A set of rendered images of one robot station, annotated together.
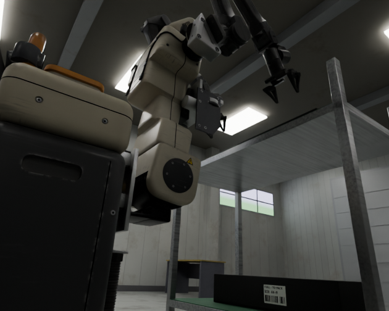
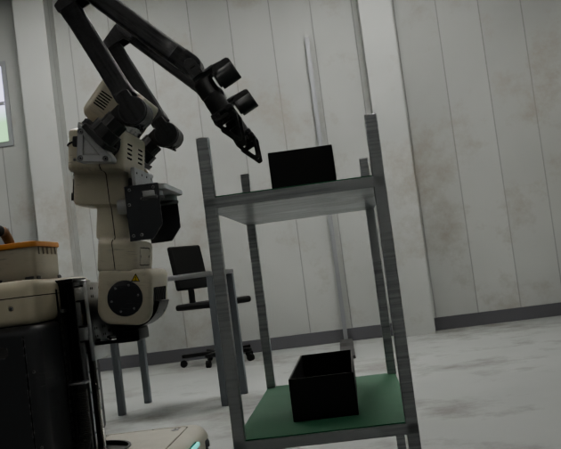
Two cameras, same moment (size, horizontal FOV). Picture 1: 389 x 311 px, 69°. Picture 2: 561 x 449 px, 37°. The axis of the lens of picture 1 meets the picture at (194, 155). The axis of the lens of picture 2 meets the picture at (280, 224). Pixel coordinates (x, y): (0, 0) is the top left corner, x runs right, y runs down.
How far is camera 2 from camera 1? 204 cm
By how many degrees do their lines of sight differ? 42
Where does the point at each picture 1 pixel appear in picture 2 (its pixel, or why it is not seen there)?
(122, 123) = (23, 304)
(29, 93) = not seen: outside the picture
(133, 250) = (527, 228)
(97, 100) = (1, 296)
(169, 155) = (110, 281)
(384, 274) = not seen: outside the picture
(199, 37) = (81, 159)
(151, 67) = (77, 183)
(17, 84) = not seen: outside the picture
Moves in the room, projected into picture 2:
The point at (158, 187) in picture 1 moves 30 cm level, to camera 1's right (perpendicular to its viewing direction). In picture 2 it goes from (106, 318) to (178, 311)
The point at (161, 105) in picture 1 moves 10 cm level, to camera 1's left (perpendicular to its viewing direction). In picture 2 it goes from (101, 221) to (79, 225)
